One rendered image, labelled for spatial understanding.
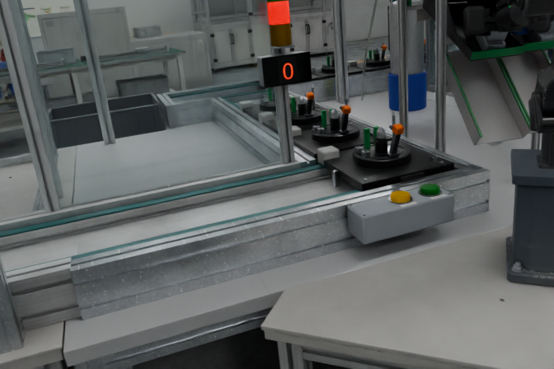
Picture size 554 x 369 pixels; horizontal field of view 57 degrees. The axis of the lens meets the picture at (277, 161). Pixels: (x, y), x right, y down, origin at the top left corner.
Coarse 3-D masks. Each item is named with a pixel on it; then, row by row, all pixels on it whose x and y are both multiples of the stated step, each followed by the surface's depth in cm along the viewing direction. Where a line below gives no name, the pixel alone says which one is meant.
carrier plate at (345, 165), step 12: (408, 144) 134; (348, 156) 129; (420, 156) 124; (336, 168) 122; (348, 168) 121; (360, 168) 120; (396, 168) 118; (408, 168) 117; (420, 168) 116; (432, 168) 116; (444, 168) 117; (348, 180) 117; (360, 180) 113; (372, 180) 112; (384, 180) 112; (396, 180) 114
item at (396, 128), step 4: (396, 124) 115; (400, 124) 115; (392, 128) 115; (396, 128) 114; (400, 128) 114; (396, 132) 114; (400, 132) 115; (392, 136) 117; (396, 136) 116; (400, 136) 116; (392, 140) 117; (396, 140) 116; (392, 144) 117; (396, 144) 117; (392, 148) 118; (396, 148) 118; (392, 152) 118; (396, 152) 119
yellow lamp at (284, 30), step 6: (282, 24) 117; (288, 24) 118; (270, 30) 119; (276, 30) 118; (282, 30) 118; (288, 30) 118; (270, 36) 119; (276, 36) 118; (282, 36) 118; (288, 36) 118; (270, 42) 121; (276, 42) 119; (282, 42) 118; (288, 42) 119
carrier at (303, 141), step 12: (324, 120) 150; (336, 120) 145; (348, 120) 151; (300, 132) 152; (312, 132) 147; (324, 132) 144; (336, 132) 144; (348, 132) 142; (360, 132) 149; (300, 144) 143; (312, 144) 142; (324, 144) 141; (336, 144) 140; (348, 144) 139; (360, 144) 138; (312, 156) 135
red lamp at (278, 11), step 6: (270, 6) 116; (276, 6) 116; (282, 6) 116; (288, 6) 117; (270, 12) 117; (276, 12) 116; (282, 12) 116; (288, 12) 117; (270, 18) 117; (276, 18) 117; (282, 18) 117; (288, 18) 118; (270, 24) 118; (276, 24) 117
